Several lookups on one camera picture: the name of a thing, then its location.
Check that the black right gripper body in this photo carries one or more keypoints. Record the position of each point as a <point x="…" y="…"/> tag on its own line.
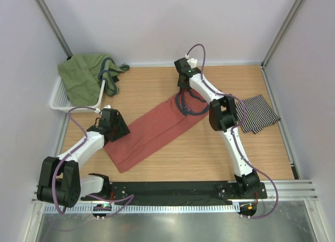
<point x="179" y="84"/>

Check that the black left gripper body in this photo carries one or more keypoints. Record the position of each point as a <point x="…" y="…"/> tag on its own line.
<point x="120" y="129"/>

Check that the salmon red tank top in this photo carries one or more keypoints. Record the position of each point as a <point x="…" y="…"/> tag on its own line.
<point x="157" y="128"/>

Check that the black white striped tank top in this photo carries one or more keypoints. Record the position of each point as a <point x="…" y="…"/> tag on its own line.
<point x="258" y="115"/>

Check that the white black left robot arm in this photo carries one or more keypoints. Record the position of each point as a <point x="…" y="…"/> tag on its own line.
<point x="60" y="182"/>

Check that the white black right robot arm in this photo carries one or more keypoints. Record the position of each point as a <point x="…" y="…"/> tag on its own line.
<point x="223" y="119"/>

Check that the green tank top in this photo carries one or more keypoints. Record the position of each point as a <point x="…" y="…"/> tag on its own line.
<point x="85" y="75"/>

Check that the white plastic basket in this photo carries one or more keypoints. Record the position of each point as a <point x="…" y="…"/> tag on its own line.
<point x="59" y="99"/>

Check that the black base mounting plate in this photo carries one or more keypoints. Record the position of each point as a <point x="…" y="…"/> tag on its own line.
<point x="185" y="191"/>

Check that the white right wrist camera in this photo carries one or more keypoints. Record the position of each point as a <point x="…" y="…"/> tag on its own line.
<point x="191" y="61"/>

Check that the slotted grey cable duct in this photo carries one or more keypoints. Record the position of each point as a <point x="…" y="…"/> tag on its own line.
<point x="93" y="208"/>

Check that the aluminium frame rail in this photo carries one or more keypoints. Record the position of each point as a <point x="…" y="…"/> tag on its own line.
<point x="288" y="190"/>

